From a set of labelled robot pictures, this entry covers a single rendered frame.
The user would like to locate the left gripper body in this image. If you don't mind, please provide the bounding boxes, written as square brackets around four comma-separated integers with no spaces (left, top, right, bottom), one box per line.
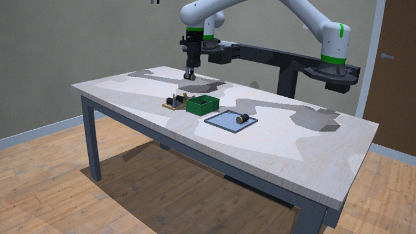
[180,30,204,68]

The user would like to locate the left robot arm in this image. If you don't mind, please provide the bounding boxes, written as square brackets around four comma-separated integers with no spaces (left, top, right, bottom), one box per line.
[180,0,351,78]

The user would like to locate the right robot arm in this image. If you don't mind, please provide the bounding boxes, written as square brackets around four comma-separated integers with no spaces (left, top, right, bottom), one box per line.
[201,10,225,50]

